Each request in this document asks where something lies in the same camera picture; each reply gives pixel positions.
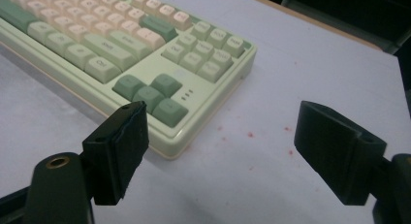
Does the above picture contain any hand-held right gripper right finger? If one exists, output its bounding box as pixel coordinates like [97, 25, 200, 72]
[293, 100, 388, 207]

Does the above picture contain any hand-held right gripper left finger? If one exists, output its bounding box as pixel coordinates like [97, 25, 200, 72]
[81, 100, 150, 207]

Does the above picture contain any green and cream keyboard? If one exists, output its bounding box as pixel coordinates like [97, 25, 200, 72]
[0, 0, 258, 161]

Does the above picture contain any white board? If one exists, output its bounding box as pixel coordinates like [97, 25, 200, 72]
[0, 0, 411, 224]

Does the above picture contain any black metal stand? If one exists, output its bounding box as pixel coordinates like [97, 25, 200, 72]
[280, 0, 411, 55]

